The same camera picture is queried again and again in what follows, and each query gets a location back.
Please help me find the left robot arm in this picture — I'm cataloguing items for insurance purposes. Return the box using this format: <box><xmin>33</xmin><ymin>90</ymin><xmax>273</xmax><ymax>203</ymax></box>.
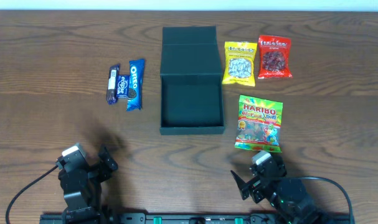
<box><xmin>56</xmin><ymin>143</ymin><xmax>120</xmax><ymax>223</ymax></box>

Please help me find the blue Oreo cookie pack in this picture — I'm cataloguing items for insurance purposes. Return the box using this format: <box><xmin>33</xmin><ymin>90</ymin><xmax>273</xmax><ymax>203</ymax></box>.
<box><xmin>126</xmin><ymin>59</ymin><xmax>145</xmax><ymax>111</ymax></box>

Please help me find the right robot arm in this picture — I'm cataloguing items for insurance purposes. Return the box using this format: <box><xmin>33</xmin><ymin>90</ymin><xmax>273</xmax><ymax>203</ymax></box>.
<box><xmin>231</xmin><ymin>151</ymin><xmax>331</xmax><ymax>224</ymax></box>

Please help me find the Haribo worms candy bag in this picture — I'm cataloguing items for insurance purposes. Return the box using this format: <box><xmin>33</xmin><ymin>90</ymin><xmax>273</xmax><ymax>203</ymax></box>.
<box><xmin>235</xmin><ymin>95</ymin><xmax>283</xmax><ymax>153</ymax></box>

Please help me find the red candy bag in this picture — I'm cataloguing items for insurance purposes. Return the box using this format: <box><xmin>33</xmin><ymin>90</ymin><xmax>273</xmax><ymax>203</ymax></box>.
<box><xmin>258</xmin><ymin>35</ymin><xmax>292</xmax><ymax>79</ymax></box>

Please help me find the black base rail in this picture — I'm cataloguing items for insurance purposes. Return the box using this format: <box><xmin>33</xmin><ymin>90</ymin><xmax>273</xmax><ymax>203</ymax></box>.
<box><xmin>39</xmin><ymin>213</ymin><xmax>351</xmax><ymax>224</ymax></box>

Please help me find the blue Eclipse mint pack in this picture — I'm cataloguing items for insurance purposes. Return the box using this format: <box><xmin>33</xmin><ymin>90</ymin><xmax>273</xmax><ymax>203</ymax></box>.
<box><xmin>116</xmin><ymin>75</ymin><xmax>130</xmax><ymax>98</ymax></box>

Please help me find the yellow candy bag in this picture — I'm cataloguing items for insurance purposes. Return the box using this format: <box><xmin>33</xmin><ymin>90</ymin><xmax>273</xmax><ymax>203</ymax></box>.
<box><xmin>222</xmin><ymin>42</ymin><xmax>257</xmax><ymax>86</ymax></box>

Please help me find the dark purple snack bar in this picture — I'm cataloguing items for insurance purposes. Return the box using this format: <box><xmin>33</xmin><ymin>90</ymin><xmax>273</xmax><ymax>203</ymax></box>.
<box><xmin>106</xmin><ymin>64</ymin><xmax>120</xmax><ymax>105</ymax></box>

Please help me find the dark green lidded box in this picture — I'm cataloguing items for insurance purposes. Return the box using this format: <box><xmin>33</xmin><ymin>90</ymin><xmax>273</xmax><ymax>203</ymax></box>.
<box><xmin>160</xmin><ymin>26</ymin><xmax>225</xmax><ymax>135</ymax></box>

